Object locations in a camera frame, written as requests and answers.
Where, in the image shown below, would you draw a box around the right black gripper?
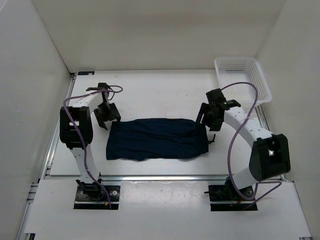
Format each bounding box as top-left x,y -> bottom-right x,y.
195,102 -> 223,132

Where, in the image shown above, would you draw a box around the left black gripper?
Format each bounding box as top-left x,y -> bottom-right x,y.
93,102 -> 121,130

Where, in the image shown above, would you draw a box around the navy blue shorts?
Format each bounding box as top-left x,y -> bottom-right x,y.
106,118 -> 215,162

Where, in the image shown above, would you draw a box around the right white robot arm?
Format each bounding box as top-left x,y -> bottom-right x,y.
196,88 -> 291,200

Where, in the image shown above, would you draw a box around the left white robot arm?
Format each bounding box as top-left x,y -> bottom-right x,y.
59,82 -> 123,200

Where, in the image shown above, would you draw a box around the black label strip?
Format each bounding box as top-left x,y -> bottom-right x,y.
77,71 -> 95,76

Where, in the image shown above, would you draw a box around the white plastic mesh basket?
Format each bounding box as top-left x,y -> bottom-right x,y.
214,56 -> 272,108

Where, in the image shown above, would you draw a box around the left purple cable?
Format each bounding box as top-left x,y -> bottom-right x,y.
63,85 -> 124,208

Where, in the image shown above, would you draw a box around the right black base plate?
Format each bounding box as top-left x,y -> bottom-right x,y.
203,185 -> 258,212

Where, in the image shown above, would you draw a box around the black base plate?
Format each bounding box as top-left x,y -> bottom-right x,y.
73,185 -> 121,210
203,185 -> 258,212

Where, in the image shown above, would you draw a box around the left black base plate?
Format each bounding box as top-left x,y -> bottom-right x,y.
73,185 -> 121,210

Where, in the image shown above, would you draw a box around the aluminium front rail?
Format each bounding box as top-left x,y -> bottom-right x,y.
44,173 -> 286,183

